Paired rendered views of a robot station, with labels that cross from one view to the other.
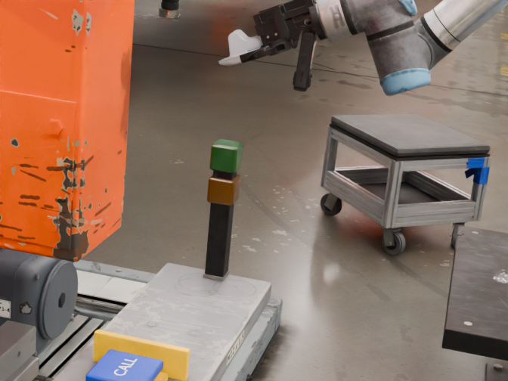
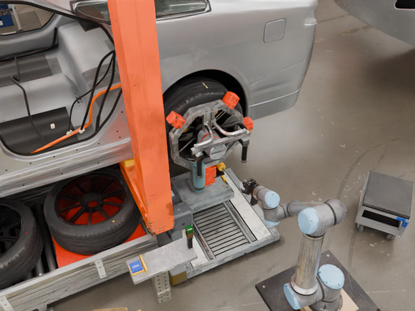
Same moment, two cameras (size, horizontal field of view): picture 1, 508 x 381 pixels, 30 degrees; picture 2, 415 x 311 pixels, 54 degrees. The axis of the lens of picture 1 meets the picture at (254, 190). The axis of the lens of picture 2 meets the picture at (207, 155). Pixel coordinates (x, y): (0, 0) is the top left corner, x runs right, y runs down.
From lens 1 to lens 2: 215 cm
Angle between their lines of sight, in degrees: 50
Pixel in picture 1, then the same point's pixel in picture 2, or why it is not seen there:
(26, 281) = not seen: hidden behind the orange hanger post
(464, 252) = not seen: hidden behind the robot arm
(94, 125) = (154, 216)
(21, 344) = (150, 239)
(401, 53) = (265, 215)
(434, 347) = not seen: hidden behind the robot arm
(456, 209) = (389, 229)
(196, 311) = (171, 256)
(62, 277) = (183, 220)
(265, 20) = (245, 184)
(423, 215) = (372, 225)
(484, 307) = (278, 284)
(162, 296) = (171, 247)
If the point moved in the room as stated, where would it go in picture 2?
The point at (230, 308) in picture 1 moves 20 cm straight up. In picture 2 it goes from (178, 258) to (177, 240)
